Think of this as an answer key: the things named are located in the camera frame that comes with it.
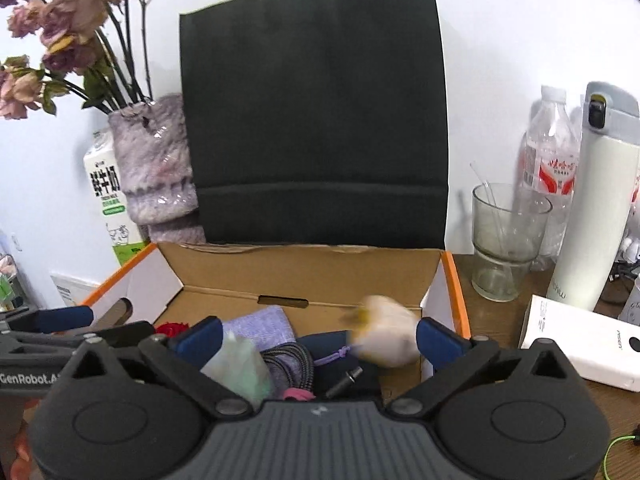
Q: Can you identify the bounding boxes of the glass straw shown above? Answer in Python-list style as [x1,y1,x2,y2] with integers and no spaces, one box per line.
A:
[470,161,508,261]

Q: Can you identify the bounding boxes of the white milk carton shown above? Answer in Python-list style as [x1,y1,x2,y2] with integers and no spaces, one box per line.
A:
[82,130,151,268]

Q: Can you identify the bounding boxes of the green neckband earphones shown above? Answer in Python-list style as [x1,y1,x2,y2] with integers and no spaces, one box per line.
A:
[602,425,640,480]

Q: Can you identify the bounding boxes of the brown wooden desktop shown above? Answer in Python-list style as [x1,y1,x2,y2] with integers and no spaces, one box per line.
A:
[380,252,640,480]

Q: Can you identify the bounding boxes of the white and yellow plush toy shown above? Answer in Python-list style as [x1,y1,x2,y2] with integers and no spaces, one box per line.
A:
[350,295,422,368]

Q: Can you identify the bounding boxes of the black paper bag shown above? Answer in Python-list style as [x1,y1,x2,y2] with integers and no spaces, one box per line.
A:
[179,0,449,250]

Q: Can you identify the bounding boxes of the storage rack with bottles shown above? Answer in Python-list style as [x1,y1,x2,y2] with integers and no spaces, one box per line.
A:
[0,254,28,312]

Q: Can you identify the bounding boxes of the black braided cable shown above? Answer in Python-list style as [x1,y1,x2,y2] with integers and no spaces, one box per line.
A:
[260,342,364,397]

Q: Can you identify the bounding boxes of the clear plastic bag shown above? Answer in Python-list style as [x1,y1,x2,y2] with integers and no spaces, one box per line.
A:
[200,332,275,407]

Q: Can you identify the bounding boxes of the white thermos bottle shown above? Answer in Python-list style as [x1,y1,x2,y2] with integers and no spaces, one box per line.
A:
[545,81,640,312]

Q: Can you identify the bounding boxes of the dried pink flower bouquet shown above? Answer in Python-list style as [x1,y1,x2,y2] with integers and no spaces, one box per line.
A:
[0,0,156,121]

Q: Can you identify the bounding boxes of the purple knitted cloth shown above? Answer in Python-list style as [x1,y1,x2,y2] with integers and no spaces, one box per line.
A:
[222,307,296,347]

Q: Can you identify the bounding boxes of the navy zipper pouch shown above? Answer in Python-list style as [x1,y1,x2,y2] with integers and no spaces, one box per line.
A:
[299,329,382,402]

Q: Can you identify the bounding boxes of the red rose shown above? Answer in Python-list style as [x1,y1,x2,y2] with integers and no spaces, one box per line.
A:
[155,322,192,339]

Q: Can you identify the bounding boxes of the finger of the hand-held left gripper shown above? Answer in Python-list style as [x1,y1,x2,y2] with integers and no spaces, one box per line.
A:
[82,321,157,350]
[0,305,95,334]

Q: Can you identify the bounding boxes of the orange cardboard box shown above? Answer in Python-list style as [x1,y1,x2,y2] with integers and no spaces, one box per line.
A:
[80,242,471,401]

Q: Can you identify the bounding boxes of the purple textured vase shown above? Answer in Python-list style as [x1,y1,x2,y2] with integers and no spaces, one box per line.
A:
[109,94,206,243]

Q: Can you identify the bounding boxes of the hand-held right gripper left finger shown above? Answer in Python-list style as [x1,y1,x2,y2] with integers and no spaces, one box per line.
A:
[72,316,251,420]

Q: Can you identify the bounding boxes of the white power bank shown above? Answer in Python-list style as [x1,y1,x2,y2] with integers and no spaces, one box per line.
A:
[518,294,640,392]

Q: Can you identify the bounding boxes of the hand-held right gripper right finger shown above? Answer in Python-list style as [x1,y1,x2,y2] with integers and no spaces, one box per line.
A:
[389,316,571,420]

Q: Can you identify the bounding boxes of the person's left hand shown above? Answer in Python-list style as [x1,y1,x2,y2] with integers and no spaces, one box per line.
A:
[11,399,38,480]

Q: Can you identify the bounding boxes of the clear glass cup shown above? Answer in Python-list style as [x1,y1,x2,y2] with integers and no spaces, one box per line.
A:
[471,182,552,302]

